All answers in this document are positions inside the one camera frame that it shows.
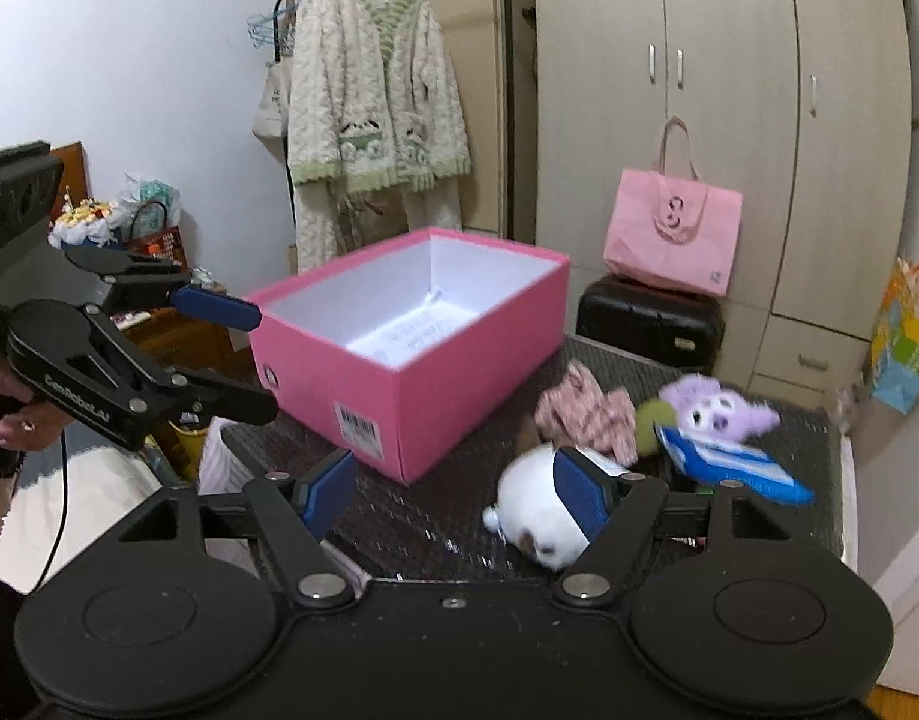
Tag white plush toy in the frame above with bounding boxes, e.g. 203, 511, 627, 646
482, 442, 588, 571

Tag pink floral scrunchie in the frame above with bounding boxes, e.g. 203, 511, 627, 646
534, 359, 638, 468

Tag green makeup sponge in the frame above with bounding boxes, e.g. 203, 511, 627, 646
635, 398, 677, 458

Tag blue wet wipes pack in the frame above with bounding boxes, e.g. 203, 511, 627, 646
654, 426, 814, 505

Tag person's left hand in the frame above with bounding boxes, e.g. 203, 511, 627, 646
0, 353, 73, 452

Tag brown woven basket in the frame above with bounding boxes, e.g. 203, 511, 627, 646
126, 200, 190, 271

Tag white flower bouquet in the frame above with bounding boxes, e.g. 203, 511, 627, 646
48, 195, 131, 249

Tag purple plush toy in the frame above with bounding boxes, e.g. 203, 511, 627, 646
658, 374, 780, 444

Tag pink cardboard storage box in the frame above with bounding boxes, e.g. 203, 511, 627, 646
250, 227, 570, 484

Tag black suitcase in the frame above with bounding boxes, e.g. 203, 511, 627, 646
575, 275, 726, 376

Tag cream knitted cardigan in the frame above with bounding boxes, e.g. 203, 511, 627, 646
285, 0, 474, 272

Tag pink tote bag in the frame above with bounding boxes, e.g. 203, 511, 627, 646
603, 115, 743, 299

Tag colourful paper gift bag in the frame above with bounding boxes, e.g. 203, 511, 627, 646
869, 259, 919, 415

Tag beige wardrobe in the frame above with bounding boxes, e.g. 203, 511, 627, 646
536, 0, 912, 408

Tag blue wire hangers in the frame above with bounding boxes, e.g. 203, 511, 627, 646
247, 0, 302, 57

